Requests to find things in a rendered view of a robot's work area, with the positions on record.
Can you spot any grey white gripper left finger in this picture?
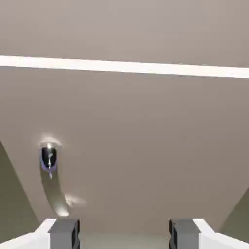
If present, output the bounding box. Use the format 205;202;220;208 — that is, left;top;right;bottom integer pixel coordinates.
0;218;81;249

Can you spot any taupe cabinet front panel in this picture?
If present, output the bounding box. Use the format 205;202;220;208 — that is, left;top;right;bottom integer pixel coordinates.
0;0;249;68

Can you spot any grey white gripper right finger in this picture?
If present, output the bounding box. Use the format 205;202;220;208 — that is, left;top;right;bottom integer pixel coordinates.
168;218;249;249

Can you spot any taupe painted cabinet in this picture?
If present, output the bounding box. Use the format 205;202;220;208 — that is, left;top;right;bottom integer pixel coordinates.
0;0;249;249

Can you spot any taupe cabinet door with handle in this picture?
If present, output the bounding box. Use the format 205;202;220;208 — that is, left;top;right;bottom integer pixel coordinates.
0;65;249;249

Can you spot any curved shiny metal door handle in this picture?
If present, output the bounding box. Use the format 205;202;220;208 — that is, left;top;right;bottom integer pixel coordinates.
38;142;71;217

